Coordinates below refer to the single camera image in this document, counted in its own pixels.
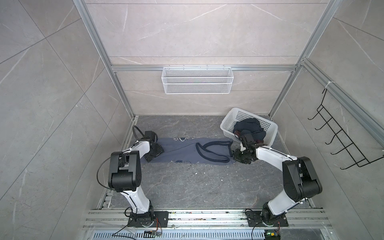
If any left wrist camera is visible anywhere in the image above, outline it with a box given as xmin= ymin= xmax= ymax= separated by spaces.
xmin=143 ymin=131 xmax=159 ymax=143

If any dark navy tank top pile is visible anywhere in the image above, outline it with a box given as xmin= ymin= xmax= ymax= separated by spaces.
xmin=233 ymin=118 xmax=266 ymax=143

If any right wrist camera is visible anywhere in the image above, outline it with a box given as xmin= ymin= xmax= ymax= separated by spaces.
xmin=239 ymin=134 xmax=256 ymax=148

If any blue-grey tank top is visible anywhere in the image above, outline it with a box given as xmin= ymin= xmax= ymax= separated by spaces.
xmin=150 ymin=138 xmax=235 ymax=166

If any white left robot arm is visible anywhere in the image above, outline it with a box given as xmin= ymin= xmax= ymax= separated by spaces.
xmin=108 ymin=141 xmax=164 ymax=227

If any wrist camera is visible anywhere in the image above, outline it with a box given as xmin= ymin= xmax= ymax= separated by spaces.
xmin=143 ymin=131 xmax=159 ymax=143
xmin=239 ymin=134 xmax=256 ymax=148

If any white plastic laundry basket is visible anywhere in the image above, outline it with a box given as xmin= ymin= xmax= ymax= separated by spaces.
xmin=220 ymin=108 xmax=278 ymax=146

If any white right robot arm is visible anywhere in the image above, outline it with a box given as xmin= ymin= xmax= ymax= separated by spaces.
xmin=234 ymin=146 xmax=323 ymax=226

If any grey slotted cable duct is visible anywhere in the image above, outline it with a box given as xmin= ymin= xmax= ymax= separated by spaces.
xmin=91 ymin=229 xmax=266 ymax=240

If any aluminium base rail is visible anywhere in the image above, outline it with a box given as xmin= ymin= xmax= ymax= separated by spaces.
xmin=81 ymin=209 xmax=332 ymax=230

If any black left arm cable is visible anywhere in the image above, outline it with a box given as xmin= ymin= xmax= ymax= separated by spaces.
xmin=131 ymin=125 xmax=145 ymax=142

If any black wire hook rack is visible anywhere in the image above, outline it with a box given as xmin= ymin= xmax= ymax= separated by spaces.
xmin=308 ymin=89 xmax=384 ymax=170

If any white wire mesh wall basket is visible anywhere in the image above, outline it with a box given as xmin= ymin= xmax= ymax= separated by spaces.
xmin=161 ymin=67 xmax=234 ymax=95

